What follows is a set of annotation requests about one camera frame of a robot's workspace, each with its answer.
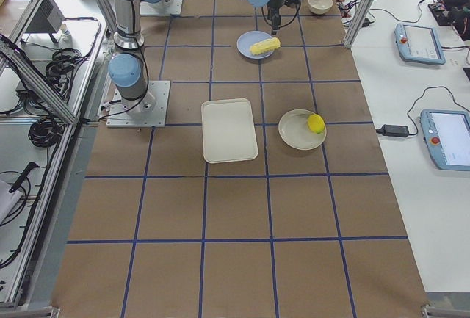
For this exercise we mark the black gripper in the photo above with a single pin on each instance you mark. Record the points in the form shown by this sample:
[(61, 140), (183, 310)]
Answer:
[(276, 1)]

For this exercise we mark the blue plate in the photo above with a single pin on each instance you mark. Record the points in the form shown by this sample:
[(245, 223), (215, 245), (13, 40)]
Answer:
[(246, 40)]

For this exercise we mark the white round plate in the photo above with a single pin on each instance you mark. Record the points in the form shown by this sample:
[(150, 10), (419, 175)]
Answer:
[(294, 130)]

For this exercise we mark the cream bowl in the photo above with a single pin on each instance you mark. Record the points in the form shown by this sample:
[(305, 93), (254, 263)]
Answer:
[(320, 7)]

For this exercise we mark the yellow lemon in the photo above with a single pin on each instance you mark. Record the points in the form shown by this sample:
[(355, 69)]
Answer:
[(315, 123)]

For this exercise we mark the white rectangular tray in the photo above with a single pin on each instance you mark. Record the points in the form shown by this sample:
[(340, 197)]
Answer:
[(228, 131)]

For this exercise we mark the far teach pendant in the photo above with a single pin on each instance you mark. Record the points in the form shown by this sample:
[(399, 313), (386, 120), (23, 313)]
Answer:
[(419, 44)]

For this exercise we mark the teach pendant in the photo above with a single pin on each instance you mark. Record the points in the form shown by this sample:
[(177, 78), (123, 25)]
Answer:
[(446, 135), (419, 44)]

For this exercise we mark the black power adapter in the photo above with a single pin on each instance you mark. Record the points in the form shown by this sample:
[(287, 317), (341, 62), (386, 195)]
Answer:
[(393, 131)]

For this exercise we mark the near teach pendant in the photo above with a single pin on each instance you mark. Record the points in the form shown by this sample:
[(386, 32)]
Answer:
[(446, 135)]

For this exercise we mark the grey control box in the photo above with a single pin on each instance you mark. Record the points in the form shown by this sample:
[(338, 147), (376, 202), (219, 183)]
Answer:
[(47, 19)]

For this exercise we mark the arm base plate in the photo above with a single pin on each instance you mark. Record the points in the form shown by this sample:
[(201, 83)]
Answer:
[(161, 9), (150, 112)]

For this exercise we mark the aluminium frame post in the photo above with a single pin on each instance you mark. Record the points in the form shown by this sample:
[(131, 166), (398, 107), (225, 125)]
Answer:
[(357, 22)]

